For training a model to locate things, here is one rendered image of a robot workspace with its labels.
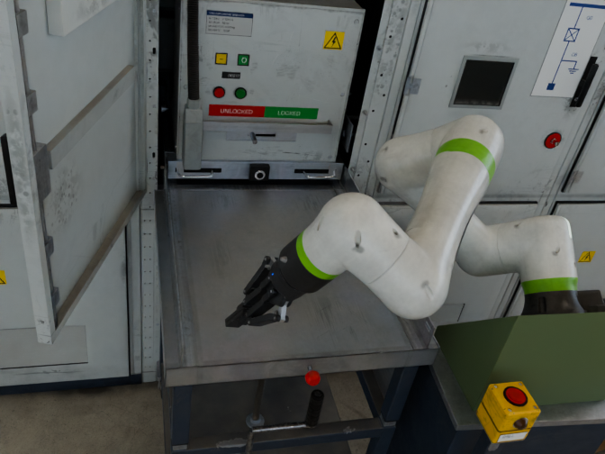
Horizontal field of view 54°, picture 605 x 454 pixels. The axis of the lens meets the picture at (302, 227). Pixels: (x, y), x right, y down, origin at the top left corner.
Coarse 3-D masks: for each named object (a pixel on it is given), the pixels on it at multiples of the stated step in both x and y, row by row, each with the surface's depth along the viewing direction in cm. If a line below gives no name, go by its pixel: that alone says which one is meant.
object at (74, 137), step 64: (0, 0) 84; (64, 0) 102; (128, 0) 140; (0, 64) 90; (64, 64) 113; (128, 64) 148; (64, 128) 117; (128, 128) 157; (64, 192) 123; (128, 192) 166; (64, 256) 129; (64, 320) 128
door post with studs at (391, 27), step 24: (384, 0) 158; (408, 0) 159; (384, 24) 162; (384, 48) 165; (384, 72) 170; (384, 96) 174; (360, 120) 178; (360, 144) 188; (360, 168) 187; (360, 192) 193
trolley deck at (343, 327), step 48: (192, 192) 177; (240, 192) 181; (288, 192) 185; (192, 240) 158; (240, 240) 161; (288, 240) 164; (192, 288) 143; (240, 288) 146; (336, 288) 151; (240, 336) 133; (288, 336) 135; (336, 336) 137; (384, 336) 139; (432, 336) 141; (192, 384) 127
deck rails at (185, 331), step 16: (176, 192) 175; (336, 192) 188; (176, 208) 168; (176, 224) 162; (176, 240) 157; (176, 256) 151; (176, 272) 146; (176, 288) 132; (176, 304) 133; (176, 320) 133; (192, 320) 134; (400, 320) 144; (416, 320) 142; (176, 336) 129; (192, 336) 130; (416, 336) 140; (192, 352) 126
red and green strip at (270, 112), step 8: (216, 104) 168; (224, 104) 169; (216, 112) 170; (224, 112) 170; (232, 112) 171; (240, 112) 171; (248, 112) 172; (256, 112) 172; (264, 112) 173; (272, 112) 174; (280, 112) 174; (288, 112) 175; (296, 112) 175; (304, 112) 176; (312, 112) 177
